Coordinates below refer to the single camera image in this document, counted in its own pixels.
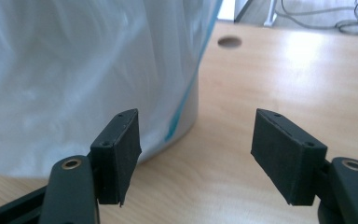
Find white plastic trash bag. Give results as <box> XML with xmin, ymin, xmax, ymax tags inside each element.
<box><xmin>0</xmin><ymin>0</ymin><xmax>224</xmax><ymax>179</ymax></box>

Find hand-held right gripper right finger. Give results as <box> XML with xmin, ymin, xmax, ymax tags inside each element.
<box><xmin>250</xmin><ymin>107</ymin><xmax>328</xmax><ymax>207</ymax></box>

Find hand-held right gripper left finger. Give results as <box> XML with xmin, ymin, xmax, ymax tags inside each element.
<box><xmin>89</xmin><ymin>108</ymin><xmax>143</xmax><ymax>208</ymax></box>

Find bundle of black floor cables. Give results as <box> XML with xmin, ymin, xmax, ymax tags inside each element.
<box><xmin>274</xmin><ymin>0</ymin><xmax>358</xmax><ymax>36</ymax></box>

